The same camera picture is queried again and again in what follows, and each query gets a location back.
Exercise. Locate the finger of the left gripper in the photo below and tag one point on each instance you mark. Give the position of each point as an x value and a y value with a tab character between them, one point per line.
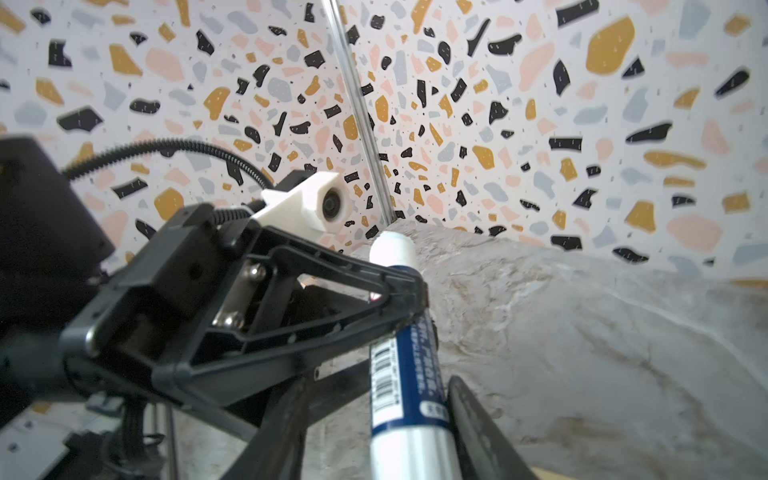
333	392

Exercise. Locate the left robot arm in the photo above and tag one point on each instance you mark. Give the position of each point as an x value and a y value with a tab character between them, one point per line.
52	250

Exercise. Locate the left aluminium corner post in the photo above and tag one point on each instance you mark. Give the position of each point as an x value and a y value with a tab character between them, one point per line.
351	79

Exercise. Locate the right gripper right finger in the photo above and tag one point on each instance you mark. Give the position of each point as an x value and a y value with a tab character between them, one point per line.
483	450

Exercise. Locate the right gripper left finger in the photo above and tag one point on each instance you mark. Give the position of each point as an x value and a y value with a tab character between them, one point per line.
276	451

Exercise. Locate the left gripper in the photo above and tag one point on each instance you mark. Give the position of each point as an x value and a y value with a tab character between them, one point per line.
215	310

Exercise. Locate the blue white glue stick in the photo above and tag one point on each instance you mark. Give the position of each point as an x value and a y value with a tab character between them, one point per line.
411	430

